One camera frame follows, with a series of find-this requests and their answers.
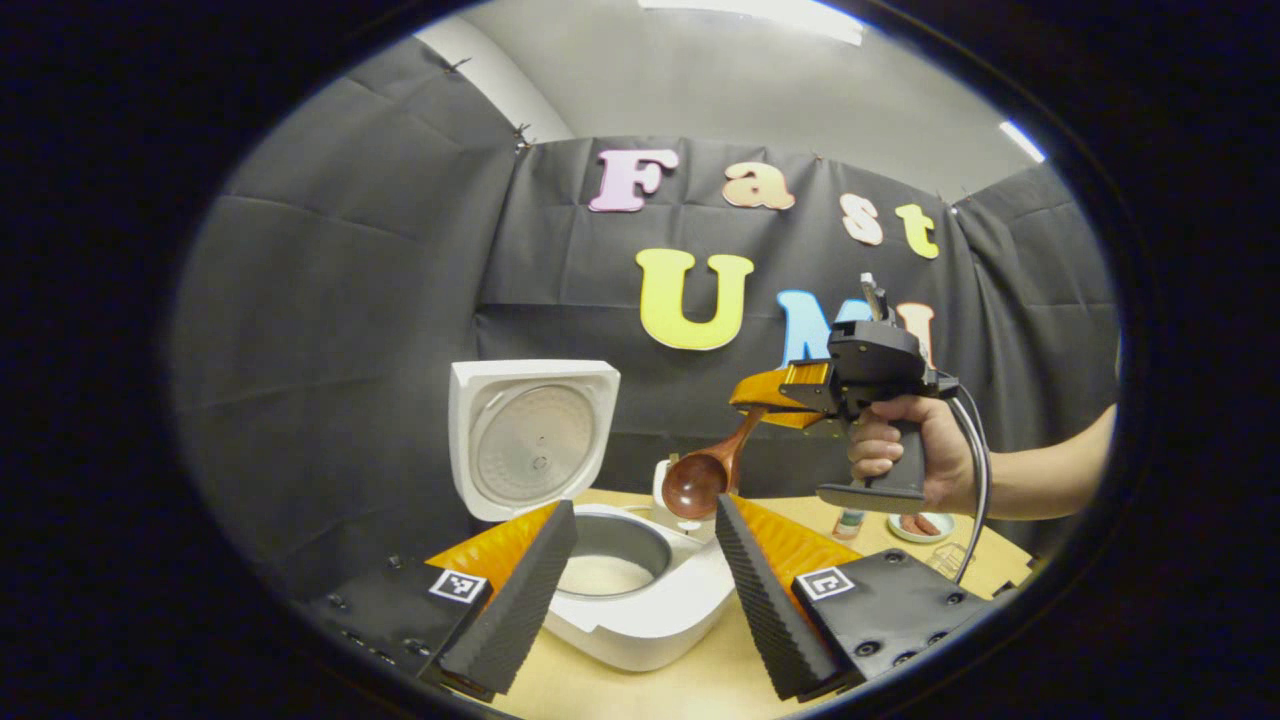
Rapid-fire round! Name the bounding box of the white rice cooker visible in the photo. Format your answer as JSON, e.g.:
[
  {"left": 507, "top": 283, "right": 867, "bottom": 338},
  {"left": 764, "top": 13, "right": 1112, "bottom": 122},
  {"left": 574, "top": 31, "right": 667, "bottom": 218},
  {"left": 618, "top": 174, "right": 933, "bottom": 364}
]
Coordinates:
[{"left": 448, "top": 360, "right": 737, "bottom": 673}]

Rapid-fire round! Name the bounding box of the white toaster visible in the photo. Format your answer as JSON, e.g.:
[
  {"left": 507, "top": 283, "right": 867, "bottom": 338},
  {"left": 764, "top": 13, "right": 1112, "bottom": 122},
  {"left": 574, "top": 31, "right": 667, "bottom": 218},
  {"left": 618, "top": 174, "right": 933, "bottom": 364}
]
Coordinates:
[{"left": 652, "top": 458, "right": 723, "bottom": 541}]

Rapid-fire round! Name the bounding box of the dark wooden spoon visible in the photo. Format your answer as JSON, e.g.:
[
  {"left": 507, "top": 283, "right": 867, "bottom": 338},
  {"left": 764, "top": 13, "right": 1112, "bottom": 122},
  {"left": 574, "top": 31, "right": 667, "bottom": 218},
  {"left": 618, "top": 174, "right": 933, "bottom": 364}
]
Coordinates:
[{"left": 662, "top": 405, "right": 769, "bottom": 521}]

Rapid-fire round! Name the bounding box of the pale green plate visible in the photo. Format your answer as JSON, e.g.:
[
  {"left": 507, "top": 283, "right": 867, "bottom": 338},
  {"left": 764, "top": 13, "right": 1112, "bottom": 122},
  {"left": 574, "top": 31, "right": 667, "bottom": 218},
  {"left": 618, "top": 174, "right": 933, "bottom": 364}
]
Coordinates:
[{"left": 887, "top": 512, "right": 956, "bottom": 546}]

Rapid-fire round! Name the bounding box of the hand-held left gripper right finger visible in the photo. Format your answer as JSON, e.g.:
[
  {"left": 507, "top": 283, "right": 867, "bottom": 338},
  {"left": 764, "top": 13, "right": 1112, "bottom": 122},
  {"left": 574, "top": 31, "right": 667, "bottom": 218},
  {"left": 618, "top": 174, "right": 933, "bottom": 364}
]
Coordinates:
[{"left": 718, "top": 493, "right": 1001, "bottom": 703}]

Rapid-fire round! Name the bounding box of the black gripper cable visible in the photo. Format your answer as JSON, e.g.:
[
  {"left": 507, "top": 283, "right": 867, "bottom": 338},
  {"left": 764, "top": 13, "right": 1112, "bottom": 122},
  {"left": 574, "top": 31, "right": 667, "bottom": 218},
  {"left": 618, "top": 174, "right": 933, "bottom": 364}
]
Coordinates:
[{"left": 935, "top": 385, "right": 993, "bottom": 586}]

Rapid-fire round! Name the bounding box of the black backdrop cloth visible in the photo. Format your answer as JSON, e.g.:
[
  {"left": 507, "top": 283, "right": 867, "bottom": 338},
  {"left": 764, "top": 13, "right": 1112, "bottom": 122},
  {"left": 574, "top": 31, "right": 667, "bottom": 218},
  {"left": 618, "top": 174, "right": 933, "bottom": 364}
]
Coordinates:
[{"left": 170, "top": 35, "right": 1121, "bottom": 601}]

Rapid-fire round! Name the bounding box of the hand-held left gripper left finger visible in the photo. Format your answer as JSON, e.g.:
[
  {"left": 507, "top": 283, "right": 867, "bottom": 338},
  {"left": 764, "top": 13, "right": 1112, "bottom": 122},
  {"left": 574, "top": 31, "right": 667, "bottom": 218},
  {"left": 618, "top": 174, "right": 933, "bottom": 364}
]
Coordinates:
[{"left": 305, "top": 500, "right": 581, "bottom": 701}]

